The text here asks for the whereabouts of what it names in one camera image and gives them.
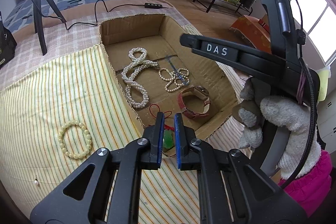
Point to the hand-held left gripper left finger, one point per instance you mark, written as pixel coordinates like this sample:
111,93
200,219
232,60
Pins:
159,140

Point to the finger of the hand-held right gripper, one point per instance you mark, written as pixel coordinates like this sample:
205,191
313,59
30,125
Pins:
246,58

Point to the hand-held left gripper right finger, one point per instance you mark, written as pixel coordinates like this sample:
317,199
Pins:
178,142

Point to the thin black bangles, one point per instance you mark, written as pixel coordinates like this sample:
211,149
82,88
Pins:
175,69

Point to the cardboard box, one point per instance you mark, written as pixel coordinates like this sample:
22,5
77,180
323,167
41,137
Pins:
147,40

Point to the person's right forearm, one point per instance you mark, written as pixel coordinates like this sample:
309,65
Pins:
309,192

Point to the person's right hand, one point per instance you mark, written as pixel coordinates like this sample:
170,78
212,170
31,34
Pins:
294,119

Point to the window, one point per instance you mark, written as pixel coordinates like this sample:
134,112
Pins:
315,19

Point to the small pearl earring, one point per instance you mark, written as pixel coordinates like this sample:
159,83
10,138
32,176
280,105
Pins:
36,182

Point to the checked bed sheet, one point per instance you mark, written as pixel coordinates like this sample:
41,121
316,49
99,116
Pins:
65,37

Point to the black tripod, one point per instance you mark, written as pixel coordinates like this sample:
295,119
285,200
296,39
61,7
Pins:
39,14

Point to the black snack bag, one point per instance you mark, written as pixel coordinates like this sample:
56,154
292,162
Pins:
6,45

